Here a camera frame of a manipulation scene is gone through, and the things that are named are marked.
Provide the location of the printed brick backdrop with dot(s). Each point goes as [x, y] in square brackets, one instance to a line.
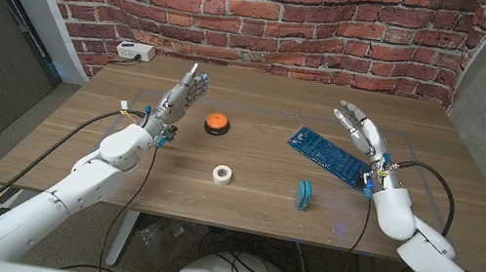
[267, 21]

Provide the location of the white power strip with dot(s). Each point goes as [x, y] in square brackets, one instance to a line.
[134, 51]

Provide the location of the white tape roll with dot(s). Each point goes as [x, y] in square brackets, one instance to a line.
[221, 181]

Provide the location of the clear plastic bag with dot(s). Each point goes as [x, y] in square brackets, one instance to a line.
[166, 242]

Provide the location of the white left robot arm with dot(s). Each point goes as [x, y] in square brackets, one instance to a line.
[65, 195]

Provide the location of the orange button with black base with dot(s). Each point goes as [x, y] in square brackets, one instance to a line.
[217, 121]

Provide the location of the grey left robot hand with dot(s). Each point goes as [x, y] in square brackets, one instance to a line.
[174, 105]

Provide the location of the blue circuit board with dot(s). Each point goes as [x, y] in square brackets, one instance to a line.
[319, 151]

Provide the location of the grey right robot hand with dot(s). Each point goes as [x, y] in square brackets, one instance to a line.
[373, 138]

